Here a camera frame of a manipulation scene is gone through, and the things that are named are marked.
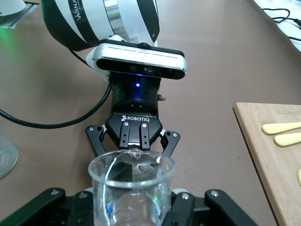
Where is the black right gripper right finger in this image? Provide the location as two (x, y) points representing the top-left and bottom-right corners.
(162, 187), (258, 226)

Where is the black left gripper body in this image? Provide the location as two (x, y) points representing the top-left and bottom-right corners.
(104, 75), (163, 151)

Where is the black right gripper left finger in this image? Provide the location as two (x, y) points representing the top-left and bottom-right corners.
(0, 187), (96, 226)

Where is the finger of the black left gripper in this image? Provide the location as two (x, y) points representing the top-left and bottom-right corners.
(85, 125), (108, 158)
(158, 130), (181, 158)

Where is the clear glass beaker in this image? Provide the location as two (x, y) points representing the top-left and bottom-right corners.
(88, 148), (176, 226)

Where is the green sleeved glass bottle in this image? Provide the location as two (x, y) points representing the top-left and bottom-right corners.
(0, 131), (19, 179)

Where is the wooden cutting board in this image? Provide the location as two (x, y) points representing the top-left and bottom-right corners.
(233, 102), (301, 226)

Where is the brown table cover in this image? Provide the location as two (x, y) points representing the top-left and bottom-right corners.
(0, 0), (301, 226)

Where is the yellow plastic fork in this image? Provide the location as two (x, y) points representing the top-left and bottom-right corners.
(274, 132), (301, 146)

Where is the yellow plastic knife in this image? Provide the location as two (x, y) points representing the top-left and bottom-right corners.
(262, 121), (301, 135)

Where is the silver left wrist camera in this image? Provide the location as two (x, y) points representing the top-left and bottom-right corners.
(93, 40), (188, 81)

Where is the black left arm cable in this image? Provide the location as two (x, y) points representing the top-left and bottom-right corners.
(0, 47), (115, 129)

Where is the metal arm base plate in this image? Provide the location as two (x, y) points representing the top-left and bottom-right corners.
(9, 1), (39, 28)

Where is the thin black cable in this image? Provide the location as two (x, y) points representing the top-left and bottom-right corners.
(262, 8), (301, 27)

